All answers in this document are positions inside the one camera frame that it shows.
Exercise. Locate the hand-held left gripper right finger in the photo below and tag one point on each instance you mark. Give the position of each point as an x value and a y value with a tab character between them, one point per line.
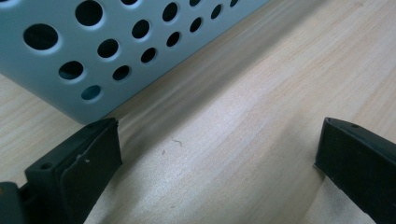
358	161

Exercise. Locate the grey perforated plastic basket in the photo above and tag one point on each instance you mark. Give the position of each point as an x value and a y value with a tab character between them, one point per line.
77	34

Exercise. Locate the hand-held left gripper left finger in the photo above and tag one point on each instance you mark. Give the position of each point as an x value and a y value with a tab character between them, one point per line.
74	174

